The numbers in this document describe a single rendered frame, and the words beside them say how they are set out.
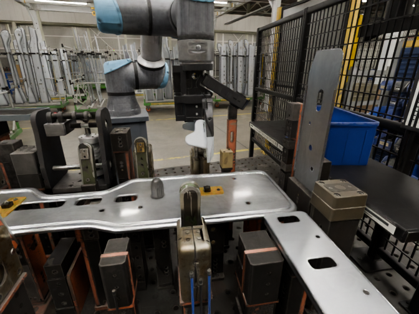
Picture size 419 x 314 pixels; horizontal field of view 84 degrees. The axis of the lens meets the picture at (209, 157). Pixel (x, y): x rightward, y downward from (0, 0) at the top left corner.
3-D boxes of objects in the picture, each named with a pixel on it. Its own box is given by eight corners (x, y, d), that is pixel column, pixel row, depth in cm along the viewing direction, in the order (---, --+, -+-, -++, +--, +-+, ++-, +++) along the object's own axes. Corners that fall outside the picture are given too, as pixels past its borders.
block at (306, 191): (294, 286, 69) (310, 197, 58) (277, 255, 80) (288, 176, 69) (303, 284, 70) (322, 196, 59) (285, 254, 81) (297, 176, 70)
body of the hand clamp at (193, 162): (193, 247, 84) (191, 156, 71) (192, 235, 90) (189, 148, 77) (210, 245, 85) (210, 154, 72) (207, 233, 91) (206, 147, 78)
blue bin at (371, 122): (313, 165, 69) (321, 122, 65) (284, 136, 98) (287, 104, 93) (370, 166, 69) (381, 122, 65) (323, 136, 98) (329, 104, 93)
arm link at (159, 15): (144, 2, 56) (151, -11, 46) (189, 6, 59) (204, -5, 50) (147, 38, 58) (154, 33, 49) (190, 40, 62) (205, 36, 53)
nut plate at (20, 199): (5, 217, 51) (3, 212, 50) (-15, 218, 50) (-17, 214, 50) (27, 197, 58) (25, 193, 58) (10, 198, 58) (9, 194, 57)
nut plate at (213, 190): (191, 196, 59) (191, 192, 58) (190, 189, 62) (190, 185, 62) (224, 194, 60) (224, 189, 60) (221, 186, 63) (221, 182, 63)
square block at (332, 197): (308, 319, 60) (335, 197, 47) (292, 291, 67) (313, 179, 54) (336, 314, 61) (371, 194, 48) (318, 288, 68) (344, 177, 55)
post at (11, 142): (31, 253, 81) (-8, 143, 66) (38, 243, 85) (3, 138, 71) (47, 252, 82) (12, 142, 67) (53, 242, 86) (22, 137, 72)
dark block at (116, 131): (127, 245, 85) (108, 133, 69) (130, 232, 91) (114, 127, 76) (141, 243, 85) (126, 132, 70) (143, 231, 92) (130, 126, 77)
